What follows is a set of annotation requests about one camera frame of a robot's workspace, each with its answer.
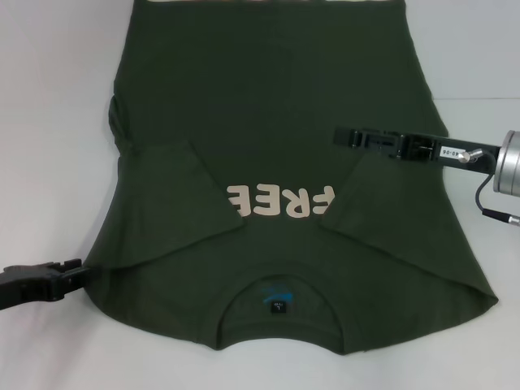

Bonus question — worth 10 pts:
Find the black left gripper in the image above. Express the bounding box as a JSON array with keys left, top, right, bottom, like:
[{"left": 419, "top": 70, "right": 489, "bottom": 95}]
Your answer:
[{"left": 0, "top": 258, "right": 89, "bottom": 313}]

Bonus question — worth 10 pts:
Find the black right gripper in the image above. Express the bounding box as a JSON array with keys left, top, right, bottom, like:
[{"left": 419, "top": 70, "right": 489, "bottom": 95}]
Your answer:
[{"left": 331, "top": 126, "right": 505, "bottom": 175}]

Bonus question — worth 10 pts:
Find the dark green FREE t-shirt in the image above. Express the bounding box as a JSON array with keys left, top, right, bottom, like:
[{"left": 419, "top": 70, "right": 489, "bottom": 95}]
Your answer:
[{"left": 85, "top": 0, "right": 500, "bottom": 359}]

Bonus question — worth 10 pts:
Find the right wrist cable with plug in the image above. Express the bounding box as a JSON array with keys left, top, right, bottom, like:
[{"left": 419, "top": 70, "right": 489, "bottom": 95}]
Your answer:
[{"left": 457, "top": 147, "right": 520, "bottom": 225}]

